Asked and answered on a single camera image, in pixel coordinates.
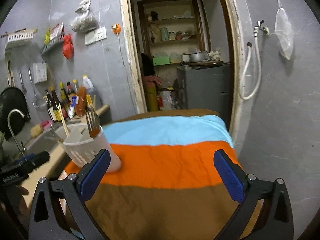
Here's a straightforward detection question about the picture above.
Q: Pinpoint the steel fork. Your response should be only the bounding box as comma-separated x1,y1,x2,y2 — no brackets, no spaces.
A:
85,105,100,138

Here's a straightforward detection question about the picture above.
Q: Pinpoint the wire mesh strainer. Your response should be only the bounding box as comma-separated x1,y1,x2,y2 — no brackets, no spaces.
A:
28,68,47,112

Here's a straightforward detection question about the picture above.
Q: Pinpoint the wooden shelf unit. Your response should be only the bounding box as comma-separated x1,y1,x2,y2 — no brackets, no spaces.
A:
137,0,205,65

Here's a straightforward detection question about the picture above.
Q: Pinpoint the yellow cap sauce bottle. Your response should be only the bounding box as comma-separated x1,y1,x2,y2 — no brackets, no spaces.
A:
59,82,69,111

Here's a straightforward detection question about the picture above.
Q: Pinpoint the white mesh bag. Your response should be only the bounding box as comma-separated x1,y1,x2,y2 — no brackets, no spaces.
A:
274,0,294,61

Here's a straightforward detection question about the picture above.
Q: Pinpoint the pump dispenser bottle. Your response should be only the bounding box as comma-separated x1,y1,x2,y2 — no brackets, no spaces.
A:
46,90,57,122

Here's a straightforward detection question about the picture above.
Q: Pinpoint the wooden chopstick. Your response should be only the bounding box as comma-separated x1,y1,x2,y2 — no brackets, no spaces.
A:
57,103,69,137
92,94,97,110

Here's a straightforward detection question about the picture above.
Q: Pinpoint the grey plastic bag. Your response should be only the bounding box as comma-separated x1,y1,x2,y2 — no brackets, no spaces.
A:
69,0,99,33

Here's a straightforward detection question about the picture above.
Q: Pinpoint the white plastic utensil holder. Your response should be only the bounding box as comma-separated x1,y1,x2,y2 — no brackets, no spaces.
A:
55,123,121,173

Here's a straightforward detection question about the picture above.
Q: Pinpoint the black wok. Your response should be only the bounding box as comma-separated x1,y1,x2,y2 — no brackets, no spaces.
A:
1,87,30,141

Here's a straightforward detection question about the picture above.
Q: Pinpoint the grey wall rack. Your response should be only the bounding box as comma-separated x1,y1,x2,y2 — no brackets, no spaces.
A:
40,33,65,55

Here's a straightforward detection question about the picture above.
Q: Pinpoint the dark soy sauce bottle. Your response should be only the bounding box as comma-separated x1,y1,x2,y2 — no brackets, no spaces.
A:
49,86,63,121

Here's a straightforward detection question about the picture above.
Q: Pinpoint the red plastic bag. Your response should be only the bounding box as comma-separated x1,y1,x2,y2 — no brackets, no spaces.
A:
62,34,74,59

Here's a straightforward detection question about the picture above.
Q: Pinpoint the large vinegar jug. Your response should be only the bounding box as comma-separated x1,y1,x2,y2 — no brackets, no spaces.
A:
82,75,102,109

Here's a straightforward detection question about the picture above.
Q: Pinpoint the red label sauce bottle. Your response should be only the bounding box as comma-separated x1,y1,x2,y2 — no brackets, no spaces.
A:
66,82,75,99

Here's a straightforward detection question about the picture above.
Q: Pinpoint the white hose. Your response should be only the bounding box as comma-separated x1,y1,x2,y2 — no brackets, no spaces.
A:
238,27,262,101

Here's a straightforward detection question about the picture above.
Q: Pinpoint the striped blue orange brown cloth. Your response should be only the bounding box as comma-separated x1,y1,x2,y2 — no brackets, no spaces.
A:
58,108,263,240

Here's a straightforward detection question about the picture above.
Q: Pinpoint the steel kitchen sink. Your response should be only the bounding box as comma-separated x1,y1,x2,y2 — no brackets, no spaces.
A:
24,127,58,155

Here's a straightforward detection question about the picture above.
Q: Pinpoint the steel sink faucet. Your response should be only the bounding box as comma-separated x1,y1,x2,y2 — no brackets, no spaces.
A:
6,108,28,157

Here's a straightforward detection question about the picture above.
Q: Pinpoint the orange spice packet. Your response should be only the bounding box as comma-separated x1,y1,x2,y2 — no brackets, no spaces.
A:
75,86,87,117

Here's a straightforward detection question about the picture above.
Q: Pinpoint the yellow gas cylinder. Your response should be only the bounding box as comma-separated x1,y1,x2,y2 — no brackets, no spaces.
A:
145,82,158,112

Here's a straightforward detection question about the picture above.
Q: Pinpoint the orange wall plug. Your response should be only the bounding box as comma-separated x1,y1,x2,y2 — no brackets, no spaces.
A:
111,23,121,35

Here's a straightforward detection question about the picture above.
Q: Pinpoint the white wall box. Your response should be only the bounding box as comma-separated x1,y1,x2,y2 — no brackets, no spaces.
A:
33,62,48,84

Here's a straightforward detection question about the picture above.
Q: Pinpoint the white wall basket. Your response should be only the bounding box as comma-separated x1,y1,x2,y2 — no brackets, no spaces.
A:
1,28,38,42

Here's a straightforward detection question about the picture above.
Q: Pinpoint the metal pot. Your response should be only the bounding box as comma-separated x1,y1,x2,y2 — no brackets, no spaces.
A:
189,51,209,63

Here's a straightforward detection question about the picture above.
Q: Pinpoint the pink scrub brush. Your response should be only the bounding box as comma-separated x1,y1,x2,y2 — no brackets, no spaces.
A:
41,120,54,131

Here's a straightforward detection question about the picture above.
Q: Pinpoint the green box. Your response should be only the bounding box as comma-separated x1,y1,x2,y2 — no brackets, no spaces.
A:
152,56,170,66

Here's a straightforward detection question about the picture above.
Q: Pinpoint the wall socket panel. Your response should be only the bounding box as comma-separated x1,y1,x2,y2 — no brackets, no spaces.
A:
85,27,107,46

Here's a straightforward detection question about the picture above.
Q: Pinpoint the grey cabinet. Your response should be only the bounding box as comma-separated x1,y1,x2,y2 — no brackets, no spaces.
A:
177,64,231,122

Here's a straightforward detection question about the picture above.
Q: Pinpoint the wall water tap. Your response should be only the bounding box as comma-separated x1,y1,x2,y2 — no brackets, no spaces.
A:
253,20,270,36

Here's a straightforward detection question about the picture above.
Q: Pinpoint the yellow sponge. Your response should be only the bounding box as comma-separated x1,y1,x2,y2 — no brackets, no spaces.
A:
30,124,43,139

